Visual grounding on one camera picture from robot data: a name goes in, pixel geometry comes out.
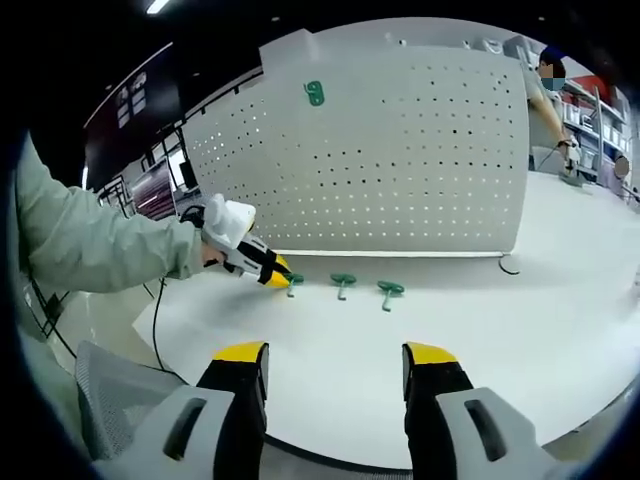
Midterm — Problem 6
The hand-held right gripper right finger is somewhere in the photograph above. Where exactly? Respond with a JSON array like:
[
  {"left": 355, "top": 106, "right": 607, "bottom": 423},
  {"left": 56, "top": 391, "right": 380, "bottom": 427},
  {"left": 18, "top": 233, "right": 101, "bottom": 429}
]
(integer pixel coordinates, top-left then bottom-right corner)
[{"left": 402, "top": 341, "right": 566, "bottom": 476}]

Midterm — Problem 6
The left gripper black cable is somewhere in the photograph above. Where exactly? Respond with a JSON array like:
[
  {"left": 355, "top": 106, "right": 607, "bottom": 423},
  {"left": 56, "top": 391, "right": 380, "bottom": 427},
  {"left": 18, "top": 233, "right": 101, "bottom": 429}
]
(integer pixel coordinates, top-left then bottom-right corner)
[{"left": 149, "top": 277, "right": 177, "bottom": 375}]

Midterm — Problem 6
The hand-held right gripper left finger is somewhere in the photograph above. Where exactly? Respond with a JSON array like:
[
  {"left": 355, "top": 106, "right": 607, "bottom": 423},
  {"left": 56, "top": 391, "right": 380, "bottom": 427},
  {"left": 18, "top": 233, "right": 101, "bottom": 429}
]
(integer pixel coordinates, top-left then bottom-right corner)
[{"left": 94, "top": 341, "right": 271, "bottom": 476}]

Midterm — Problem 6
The metal storage shelf rack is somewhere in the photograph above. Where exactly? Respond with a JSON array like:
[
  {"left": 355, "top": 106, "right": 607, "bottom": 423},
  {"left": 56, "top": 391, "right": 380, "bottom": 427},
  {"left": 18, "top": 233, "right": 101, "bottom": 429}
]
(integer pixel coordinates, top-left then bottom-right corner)
[{"left": 559, "top": 74, "right": 632, "bottom": 181}]

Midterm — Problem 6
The person's left hand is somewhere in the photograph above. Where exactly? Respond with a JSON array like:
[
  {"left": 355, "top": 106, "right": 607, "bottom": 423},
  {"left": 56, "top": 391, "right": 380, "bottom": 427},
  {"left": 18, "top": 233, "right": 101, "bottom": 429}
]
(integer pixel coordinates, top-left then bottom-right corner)
[{"left": 199, "top": 245, "right": 229, "bottom": 270}]

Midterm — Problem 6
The grey mesh office chair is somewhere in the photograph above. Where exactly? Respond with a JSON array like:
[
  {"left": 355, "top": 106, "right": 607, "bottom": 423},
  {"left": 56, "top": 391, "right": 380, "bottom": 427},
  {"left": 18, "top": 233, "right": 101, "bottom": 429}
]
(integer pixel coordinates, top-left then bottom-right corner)
[{"left": 74, "top": 341, "right": 201, "bottom": 461}]

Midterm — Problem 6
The white perforated mounting plate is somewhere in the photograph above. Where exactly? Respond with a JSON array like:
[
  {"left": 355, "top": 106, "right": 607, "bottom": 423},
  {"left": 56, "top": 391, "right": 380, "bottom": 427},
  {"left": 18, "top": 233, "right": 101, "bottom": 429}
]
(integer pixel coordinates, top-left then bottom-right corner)
[{"left": 179, "top": 47, "right": 532, "bottom": 275}]

